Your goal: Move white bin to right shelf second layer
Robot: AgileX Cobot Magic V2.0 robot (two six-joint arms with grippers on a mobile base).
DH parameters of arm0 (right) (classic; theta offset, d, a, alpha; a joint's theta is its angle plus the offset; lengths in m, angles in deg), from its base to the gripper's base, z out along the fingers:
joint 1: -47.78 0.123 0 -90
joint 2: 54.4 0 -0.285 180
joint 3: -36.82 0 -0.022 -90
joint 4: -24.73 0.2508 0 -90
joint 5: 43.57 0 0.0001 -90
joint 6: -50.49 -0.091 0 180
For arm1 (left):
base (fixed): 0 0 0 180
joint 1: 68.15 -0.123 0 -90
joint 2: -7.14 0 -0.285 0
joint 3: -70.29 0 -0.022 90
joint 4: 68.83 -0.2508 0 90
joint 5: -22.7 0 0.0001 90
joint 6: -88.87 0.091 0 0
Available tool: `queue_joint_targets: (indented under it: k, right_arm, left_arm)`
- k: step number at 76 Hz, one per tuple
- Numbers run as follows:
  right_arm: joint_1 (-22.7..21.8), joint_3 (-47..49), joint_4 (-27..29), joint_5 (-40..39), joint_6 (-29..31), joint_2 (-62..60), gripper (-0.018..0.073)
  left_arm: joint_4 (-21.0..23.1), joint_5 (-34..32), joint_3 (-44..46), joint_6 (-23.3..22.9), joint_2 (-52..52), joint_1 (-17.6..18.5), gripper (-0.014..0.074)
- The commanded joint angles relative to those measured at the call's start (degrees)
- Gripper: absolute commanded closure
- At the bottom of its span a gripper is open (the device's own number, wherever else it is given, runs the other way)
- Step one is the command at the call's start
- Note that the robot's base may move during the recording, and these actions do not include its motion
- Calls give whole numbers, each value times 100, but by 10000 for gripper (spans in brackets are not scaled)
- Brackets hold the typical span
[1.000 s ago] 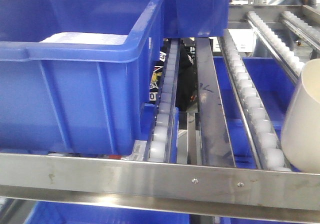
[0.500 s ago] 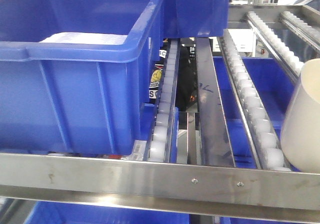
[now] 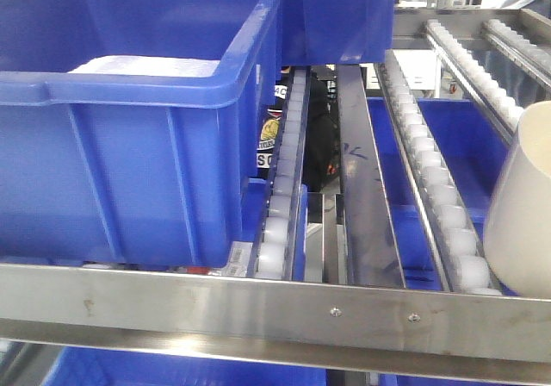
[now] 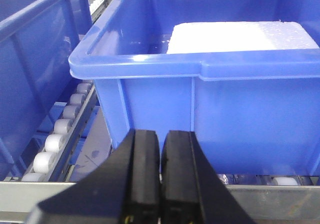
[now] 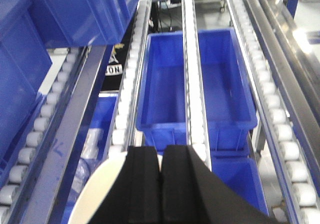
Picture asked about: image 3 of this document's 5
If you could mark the blue bin rear centre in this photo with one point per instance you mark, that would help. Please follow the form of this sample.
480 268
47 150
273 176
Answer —
341 32

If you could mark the white roller track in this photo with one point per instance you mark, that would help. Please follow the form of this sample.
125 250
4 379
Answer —
454 244
500 109
278 250

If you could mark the white roller track left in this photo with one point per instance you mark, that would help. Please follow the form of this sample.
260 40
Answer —
278 250

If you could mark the blue bin bottom layer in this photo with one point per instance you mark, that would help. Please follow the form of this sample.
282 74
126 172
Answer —
86 366

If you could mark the large blue bin front left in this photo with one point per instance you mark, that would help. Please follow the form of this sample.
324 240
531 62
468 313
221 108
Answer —
140 170

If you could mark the white plastic bin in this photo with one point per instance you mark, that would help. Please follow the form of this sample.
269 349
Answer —
516 236

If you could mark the white contents in bin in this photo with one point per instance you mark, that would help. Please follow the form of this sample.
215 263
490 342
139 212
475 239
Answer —
135 65

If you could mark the steel divider strip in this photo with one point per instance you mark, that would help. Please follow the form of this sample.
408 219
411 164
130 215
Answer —
372 256

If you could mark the white roller track middle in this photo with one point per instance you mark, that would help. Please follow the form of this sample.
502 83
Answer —
454 244

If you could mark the white roller track right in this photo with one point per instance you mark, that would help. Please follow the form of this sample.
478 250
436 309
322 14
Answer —
500 109

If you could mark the steel front shelf rail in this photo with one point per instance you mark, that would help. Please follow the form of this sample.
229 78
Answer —
412 332

